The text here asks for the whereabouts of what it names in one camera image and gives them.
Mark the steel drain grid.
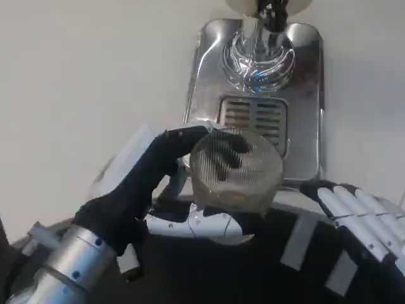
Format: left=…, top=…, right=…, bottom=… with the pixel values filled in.
left=219, top=94, right=290, bottom=156

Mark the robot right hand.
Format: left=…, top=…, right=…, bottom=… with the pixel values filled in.
left=279, top=179, right=405, bottom=304

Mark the clear ribbed glass cup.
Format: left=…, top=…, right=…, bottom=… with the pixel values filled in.
left=188, top=127, right=285, bottom=217

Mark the black robot torso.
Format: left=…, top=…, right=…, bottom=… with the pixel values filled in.
left=120, top=198, right=336, bottom=304

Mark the steel drip tray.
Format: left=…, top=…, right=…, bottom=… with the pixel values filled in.
left=182, top=18, right=325, bottom=188

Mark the dispenser tap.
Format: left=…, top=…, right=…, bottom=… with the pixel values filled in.
left=242, top=0, right=292, bottom=41

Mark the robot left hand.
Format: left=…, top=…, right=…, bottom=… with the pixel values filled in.
left=73, top=123, right=251, bottom=283

